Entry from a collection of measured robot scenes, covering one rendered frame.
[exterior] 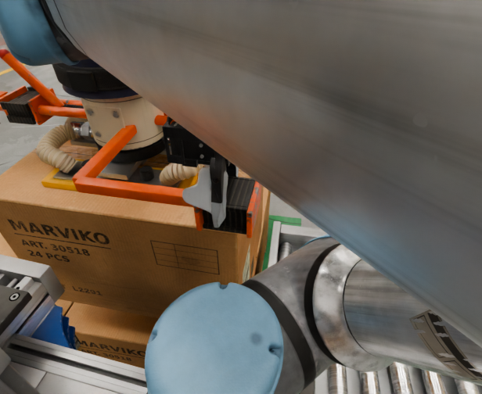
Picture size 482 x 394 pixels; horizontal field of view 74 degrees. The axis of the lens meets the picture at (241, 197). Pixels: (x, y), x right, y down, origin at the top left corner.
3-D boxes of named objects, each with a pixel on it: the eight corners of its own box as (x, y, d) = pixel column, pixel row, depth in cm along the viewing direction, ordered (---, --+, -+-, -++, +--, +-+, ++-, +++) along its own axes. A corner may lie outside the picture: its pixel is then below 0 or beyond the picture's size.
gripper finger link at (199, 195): (185, 221, 47) (187, 160, 44) (225, 227, 47) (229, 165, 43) (178, 231, 45) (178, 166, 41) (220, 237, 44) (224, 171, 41)
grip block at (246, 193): (260, 201, 53) (261, 176, 50) (251, 238, 47) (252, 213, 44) (211, 195, 55) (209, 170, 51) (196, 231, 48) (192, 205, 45)
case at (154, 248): (261, 230, 118) (266, 132, 92) (239, 334, 88) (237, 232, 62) (111, 209, 127) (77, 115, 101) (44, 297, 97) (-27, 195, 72)
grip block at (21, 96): (63, 109, 82) (55, 86, 79) (37, 127, 75) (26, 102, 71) (35, 106, 84) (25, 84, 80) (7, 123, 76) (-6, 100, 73)
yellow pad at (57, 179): (198, 178, 76) (196, 160, 72) (184, 206, 68) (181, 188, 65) (69, 163, 81) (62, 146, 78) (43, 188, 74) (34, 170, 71)
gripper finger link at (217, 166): (215, 194, 45) (218, 132, 42) (228, 195, 45) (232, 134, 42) (206, 205, 41) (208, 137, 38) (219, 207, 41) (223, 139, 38)
